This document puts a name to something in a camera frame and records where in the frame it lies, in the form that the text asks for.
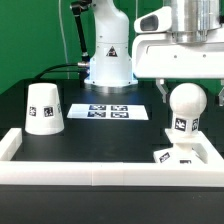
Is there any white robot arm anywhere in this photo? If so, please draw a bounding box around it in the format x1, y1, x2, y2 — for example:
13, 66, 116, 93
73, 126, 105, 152
84, 0, 224, 105

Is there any white lamp shade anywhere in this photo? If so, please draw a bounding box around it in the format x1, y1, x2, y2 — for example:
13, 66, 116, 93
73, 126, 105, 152
25, 83, 64, 135

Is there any white lamp bulb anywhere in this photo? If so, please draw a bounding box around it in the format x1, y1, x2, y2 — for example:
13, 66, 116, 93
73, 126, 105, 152
170, 83, 207, 136

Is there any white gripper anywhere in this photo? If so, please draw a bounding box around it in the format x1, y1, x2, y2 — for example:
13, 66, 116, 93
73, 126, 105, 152
132, 5, 224, 106

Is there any white fence frame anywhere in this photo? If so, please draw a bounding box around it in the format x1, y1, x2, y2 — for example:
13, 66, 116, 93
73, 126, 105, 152
0, 128, 224, 187

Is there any black cable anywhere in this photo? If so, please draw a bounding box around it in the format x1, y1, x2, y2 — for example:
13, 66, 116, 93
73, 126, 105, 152
33, 62, 91, 81

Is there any white hanging cable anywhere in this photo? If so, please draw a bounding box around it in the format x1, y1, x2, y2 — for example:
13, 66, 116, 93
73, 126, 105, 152
58, 0, 70, 80

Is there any white marker sheet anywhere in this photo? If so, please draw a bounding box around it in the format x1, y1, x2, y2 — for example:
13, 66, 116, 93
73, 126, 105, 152
67, 104, 148, 120

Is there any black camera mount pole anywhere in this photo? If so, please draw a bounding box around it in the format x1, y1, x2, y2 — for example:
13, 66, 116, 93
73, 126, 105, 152
70, 0, 92, 62

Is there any white lamp base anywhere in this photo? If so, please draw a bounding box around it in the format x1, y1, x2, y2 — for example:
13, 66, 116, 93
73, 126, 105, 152
153, 129, 203, 165

